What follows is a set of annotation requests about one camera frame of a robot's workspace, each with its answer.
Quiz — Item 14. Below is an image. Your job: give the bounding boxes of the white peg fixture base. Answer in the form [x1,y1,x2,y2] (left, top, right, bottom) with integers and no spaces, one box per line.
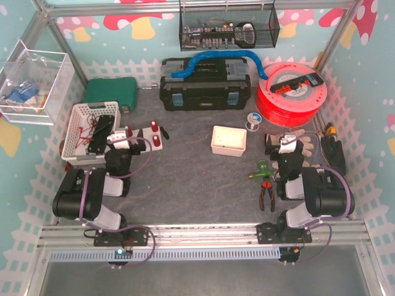
[131,127,163,154]

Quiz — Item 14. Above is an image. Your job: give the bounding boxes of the large red spring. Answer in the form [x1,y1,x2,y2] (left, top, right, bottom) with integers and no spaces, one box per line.
[151,120,159,133]

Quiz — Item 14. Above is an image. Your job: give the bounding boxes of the black handled screwdriver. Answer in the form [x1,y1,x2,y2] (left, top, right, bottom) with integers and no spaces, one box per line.
[157,122,170,140]

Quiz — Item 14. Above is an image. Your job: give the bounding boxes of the white spring box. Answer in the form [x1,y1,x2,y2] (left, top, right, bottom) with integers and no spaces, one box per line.
[210,126,247,157]

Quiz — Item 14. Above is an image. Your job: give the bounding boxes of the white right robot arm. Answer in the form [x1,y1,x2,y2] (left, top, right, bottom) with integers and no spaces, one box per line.
[264,129,356,232]

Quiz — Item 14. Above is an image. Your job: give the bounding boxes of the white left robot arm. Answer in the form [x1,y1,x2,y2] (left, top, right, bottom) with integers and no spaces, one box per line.
[52,135,152,233]

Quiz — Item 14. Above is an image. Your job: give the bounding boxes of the upper white work glove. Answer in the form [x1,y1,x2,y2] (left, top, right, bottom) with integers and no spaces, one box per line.
[280,129,314,157]

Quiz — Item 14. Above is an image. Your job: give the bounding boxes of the green hand tool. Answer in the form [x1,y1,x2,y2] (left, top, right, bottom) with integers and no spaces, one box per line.
[248,160,276,181]

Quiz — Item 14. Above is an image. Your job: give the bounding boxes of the orange black pliers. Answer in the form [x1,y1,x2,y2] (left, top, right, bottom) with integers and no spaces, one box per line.
[258,181,276,212]

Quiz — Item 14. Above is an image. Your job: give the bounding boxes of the black device in basket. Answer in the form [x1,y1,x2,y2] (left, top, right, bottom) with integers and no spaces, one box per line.
[88,115,115,155]

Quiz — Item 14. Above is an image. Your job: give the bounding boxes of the red filament spool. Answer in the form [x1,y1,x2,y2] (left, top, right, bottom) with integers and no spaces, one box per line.
[255,62,328,128]

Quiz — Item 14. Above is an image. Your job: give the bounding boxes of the green plastic case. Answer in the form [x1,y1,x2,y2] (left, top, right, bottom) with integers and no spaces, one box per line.
[83,77,138,112]

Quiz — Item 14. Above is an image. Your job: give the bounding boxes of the black yellow rubber glove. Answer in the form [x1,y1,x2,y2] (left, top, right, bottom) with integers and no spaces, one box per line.
[321,136,346,176]

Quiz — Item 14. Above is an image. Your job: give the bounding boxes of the white perforated basket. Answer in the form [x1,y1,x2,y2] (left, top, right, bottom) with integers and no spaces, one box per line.
[61,101,121,166]

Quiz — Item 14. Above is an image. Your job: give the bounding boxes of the yellow black tool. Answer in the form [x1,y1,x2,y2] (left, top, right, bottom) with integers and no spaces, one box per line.
[317,122,337,138]

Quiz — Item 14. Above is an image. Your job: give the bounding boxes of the black power strip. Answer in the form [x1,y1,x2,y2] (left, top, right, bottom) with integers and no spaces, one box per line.
[270,72,324,94]

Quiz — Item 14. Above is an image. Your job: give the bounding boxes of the black toolbox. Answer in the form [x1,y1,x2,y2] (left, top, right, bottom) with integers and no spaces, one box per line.
[159,58,251,112]

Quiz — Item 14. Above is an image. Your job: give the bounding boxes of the clear acrylic box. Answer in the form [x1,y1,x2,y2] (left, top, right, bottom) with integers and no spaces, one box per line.
[1,40,75,126]

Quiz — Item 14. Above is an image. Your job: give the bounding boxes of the blue white glove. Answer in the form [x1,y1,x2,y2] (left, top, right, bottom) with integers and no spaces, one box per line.
[6,81,39,106]

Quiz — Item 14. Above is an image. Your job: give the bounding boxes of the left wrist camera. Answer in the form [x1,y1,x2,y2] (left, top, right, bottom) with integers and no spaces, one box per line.
[107,128,130,149]

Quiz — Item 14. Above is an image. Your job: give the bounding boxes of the solder wire spool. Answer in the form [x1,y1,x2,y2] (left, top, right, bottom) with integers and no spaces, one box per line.
[245,112,262,132]

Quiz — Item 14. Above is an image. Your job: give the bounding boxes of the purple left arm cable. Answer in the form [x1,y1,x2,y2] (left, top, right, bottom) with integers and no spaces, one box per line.
[78,137,152,232]

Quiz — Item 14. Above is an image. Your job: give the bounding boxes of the grey slotted cable duct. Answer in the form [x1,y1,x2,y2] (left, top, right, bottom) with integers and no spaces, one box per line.
[49,247,281,263]

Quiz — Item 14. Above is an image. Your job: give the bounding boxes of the blue corrugated hose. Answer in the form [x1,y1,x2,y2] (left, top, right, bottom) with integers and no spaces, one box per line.
[172,50,268,81]

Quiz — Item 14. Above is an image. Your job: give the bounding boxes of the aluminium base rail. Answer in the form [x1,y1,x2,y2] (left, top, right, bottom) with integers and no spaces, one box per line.
[37,220,370,250]

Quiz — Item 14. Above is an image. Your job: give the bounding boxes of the black wire mesh basket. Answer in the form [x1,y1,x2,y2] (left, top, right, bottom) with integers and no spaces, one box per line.
[179,4,280,51]

